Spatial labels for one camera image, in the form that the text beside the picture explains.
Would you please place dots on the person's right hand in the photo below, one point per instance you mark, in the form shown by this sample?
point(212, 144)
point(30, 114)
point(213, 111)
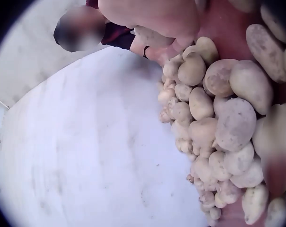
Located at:
point(147, 14)

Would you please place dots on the person's left hand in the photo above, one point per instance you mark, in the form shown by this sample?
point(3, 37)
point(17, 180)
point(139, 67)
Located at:
point(160, 54)

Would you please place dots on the person's right fingers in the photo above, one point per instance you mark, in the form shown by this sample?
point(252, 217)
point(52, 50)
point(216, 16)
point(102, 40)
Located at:
point(186, 39)

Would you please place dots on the single pale potato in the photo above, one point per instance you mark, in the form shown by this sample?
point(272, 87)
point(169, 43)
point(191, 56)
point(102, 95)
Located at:
point(150, 37)

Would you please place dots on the pink red container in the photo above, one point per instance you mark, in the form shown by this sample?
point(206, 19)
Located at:
point(225, 30)

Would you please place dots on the black wrist band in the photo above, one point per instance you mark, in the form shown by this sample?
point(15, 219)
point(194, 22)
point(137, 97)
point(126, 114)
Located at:
point(146, 52)

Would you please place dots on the person's body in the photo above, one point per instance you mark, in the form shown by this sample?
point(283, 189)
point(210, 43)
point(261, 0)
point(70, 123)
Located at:
point(116, 35)

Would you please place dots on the pile of potatoes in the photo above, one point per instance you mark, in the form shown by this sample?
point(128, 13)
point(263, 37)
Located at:
point(223, 123)

